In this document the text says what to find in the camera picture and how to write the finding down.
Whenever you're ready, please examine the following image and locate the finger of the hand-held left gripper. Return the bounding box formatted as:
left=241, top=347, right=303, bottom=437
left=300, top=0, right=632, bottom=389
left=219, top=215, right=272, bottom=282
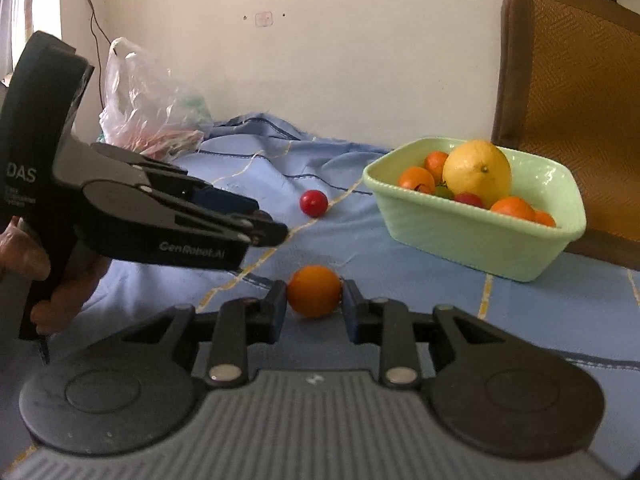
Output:
left=145, top=185, right=290, bottom=248
left=92, top=142, right=262, bottom=218

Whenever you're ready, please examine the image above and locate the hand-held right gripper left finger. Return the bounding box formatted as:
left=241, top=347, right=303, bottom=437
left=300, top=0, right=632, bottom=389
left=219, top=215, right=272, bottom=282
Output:
left=120, top=280, right=289, bottom=388

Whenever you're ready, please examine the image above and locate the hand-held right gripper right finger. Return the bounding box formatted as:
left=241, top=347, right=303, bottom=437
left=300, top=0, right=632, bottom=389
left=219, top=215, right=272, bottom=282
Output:
left=341, top=279, right=507, bottom=388

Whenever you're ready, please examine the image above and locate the small red tomato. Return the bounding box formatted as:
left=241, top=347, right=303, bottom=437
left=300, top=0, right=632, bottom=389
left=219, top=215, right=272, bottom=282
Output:
left=299, top=190, right=329, bottom=218

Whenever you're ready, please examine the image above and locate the light green plastic basin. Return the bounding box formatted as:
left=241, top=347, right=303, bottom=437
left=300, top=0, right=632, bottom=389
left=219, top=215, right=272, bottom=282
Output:
left=363, top=136, right=587, bottom=283

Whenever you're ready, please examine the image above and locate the large yellow citrus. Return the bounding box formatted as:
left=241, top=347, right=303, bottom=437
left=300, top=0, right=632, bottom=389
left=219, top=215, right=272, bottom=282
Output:
left=443, top=140, right=513, bottom=207

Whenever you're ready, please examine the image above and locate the person's left hand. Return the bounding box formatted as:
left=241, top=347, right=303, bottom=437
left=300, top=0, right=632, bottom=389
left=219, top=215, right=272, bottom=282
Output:
left=0, top=216, right=112, bottom=335

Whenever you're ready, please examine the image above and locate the blue striped bed sheet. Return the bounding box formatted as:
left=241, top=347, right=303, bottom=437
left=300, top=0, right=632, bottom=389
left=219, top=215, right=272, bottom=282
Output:
left=0, top=112, right=640, bottom=466

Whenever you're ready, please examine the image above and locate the clear plastic bag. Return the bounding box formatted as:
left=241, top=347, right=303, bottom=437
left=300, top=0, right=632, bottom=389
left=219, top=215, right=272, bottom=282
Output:
left=99, top=37, right=213, bottom=157

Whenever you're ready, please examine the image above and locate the window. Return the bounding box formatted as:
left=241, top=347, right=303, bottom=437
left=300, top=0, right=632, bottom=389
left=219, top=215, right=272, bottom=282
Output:
left=0, top=0, right=66, bottom=83

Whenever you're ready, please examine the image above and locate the brown chair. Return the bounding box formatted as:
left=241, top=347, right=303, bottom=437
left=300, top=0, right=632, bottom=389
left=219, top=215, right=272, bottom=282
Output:
left=491, top=0, right=640, bottom=272

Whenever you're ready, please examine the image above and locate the thin dark wall cable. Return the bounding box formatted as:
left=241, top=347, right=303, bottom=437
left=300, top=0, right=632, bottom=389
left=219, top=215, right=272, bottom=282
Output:
left=79, top=0, right=115, bottom=58

